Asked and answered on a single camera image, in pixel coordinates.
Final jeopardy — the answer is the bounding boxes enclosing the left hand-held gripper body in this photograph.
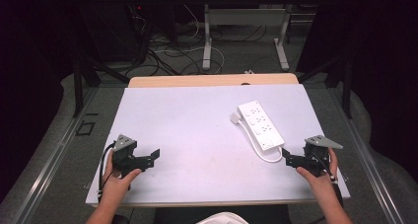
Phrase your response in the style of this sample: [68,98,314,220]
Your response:
[111,133,146,180]

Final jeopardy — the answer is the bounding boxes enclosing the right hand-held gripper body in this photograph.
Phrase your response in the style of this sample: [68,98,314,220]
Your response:
[301,134,344,179]

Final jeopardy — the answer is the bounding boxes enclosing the person's right hand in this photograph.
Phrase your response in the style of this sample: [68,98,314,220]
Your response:
[296,147,340,193]

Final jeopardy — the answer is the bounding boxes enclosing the person's left hand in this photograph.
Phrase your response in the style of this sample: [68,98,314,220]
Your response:
[102,149,143,201]

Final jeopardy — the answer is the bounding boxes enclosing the white power strip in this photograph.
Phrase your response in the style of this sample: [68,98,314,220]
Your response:
[237,100,286,152]

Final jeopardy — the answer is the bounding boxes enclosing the white table mat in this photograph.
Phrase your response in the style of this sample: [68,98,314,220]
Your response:
[85,83,351,207]

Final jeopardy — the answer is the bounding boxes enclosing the white power plug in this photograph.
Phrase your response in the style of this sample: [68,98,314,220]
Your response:
[229,112,244,125]

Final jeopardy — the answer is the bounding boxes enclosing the person's dark pants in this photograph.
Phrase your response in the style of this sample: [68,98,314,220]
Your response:
[153,203,293,224]

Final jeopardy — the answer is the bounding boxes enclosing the black metal stand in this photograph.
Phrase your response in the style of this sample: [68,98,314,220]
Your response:
[72,3,131,118]
[297,0,356,120]

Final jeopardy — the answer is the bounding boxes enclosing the wooden table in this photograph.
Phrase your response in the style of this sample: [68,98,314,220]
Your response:
[127,72,300,89]

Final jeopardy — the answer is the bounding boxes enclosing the person's white shirt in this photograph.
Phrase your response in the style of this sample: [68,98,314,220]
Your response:
[195,211,250,224]

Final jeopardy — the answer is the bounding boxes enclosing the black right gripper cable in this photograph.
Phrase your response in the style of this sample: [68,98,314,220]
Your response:
[312,150,345,208]

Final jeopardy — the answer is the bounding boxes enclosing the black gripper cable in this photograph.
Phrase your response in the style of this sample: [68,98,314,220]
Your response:
[312,150,345,208]
[98,142,116,202]

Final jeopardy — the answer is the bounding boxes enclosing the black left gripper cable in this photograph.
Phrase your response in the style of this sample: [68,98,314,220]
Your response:
[98,142,116,202]

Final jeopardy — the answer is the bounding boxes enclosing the white power strip cable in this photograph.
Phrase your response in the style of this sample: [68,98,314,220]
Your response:
[239,116,284,164]

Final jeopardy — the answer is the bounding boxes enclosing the black floor socket frame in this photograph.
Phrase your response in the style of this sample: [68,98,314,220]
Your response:
[75,120,97,137]

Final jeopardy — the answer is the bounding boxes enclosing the metal floor rail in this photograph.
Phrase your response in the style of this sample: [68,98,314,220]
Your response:
[9,87,101,224]
[326,87,410,224]

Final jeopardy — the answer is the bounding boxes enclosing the bundle of floor cables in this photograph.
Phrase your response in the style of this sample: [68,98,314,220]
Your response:
[124,3,274,77]

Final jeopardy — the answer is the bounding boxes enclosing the white metal desk frame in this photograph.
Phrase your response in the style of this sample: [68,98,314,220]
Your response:
[201,3,293,72]

